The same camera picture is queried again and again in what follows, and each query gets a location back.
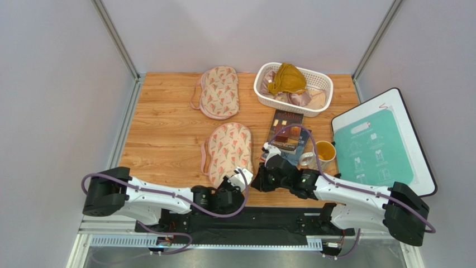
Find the blue book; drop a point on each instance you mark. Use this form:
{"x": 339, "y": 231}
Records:
{"x": 297, "y": 154}

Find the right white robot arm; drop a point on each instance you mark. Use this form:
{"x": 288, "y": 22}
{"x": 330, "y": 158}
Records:
{"x": 397, "y": 210}

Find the dark brown book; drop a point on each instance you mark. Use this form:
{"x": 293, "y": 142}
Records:
{"x": 283, "y": 120}

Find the pink satin bra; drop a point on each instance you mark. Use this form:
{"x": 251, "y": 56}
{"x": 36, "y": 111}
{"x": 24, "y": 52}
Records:
{"x": 311, "y": 99}

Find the white mug yellow inside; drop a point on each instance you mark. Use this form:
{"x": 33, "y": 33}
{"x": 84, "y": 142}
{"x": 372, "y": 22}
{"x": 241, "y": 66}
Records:
{"x": 326, "y": 154}

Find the teal folding board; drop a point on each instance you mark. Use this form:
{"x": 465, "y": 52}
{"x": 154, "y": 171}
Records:
{"x": 371, "y": 151}

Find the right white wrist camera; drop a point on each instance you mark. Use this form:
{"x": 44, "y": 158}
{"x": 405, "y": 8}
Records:
{"x": 269, "y": 151}

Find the aluminium frame rail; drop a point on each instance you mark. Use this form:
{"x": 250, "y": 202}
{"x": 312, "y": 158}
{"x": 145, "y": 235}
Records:
{"x": 242, "y": 248}

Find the mustard yellow bra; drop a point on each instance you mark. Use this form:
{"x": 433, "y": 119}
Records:
{"x": 288, "y": 79}

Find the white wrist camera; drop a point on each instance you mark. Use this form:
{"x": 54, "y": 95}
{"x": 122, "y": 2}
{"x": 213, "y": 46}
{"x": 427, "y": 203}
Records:
{"x": 269, "y": 151}
{"x": 242, "y": 178}

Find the white tray black rim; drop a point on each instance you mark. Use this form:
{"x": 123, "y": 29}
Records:
{"x": 424, "y": 183}

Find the floral mesh laundry bag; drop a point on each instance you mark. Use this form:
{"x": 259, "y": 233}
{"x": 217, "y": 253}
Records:
{"x": 228, "y": 147}

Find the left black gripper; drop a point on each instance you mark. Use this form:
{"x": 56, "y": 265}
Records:
{"x": 224, "y": 182}

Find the white plastic basket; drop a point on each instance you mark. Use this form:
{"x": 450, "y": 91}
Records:
{"x": 315, "y": 80}

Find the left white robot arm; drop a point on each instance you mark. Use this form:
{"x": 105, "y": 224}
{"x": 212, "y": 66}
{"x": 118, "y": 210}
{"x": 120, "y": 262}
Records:
{"x": 116, "y": 192}

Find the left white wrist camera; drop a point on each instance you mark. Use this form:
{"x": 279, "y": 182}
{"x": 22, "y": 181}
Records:
{"x": 242, "y": 178}

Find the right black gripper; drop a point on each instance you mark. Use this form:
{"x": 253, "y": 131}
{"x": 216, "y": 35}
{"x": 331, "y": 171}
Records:
{"x": 265, "y": 177}

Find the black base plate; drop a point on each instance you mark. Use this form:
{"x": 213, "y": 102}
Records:
{"x": 254, "y": 226}

